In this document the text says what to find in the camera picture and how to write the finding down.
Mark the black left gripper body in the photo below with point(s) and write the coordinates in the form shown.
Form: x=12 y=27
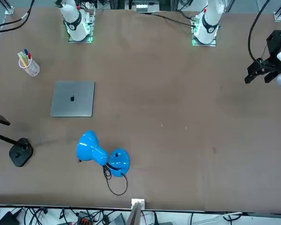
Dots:
x=275 y=43

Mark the black desktop phone stand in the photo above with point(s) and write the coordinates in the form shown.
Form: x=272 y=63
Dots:
x=21 y=153

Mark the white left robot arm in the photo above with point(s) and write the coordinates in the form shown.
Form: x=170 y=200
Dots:
x=208 y=25

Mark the white power strip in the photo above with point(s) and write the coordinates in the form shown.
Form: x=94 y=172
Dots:
x=142 y=8

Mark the blue desk lamp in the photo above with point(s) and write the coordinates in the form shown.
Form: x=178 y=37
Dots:
x=87 y=147

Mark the grey closed laptop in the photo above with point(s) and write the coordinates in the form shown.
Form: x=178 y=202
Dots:
x=72 y=99

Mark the grey ribbed device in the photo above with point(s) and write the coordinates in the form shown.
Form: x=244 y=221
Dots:
x=118 y=220

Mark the clear pink pen cup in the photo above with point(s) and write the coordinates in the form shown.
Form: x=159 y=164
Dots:
x=31 y=69

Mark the red-capped pen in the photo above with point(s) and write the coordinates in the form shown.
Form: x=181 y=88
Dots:
x=29 y=55

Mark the red and black device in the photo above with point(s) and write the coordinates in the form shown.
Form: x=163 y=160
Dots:
x=84 y=219

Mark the blue-capped pen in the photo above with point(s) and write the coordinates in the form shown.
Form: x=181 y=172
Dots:
x=26 y=50

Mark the yellow-green ruler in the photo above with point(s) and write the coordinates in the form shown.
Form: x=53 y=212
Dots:
x=22 y=57

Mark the black power adapter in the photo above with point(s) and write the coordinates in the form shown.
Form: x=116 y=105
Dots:
x=8 y=218

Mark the aluminium corner bracket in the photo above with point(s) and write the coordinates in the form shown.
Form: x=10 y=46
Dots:
x=9 y=9
x=278 y=16

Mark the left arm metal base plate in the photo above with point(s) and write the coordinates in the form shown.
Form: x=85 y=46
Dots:
x=213 y=44

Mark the white post bracket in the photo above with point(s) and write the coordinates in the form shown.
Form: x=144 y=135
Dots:
x=141 y=202

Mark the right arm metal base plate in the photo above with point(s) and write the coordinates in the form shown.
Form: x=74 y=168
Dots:
x=71 y=41

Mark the aluminium camera post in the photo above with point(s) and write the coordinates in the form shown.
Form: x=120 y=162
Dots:
x=134 y=215

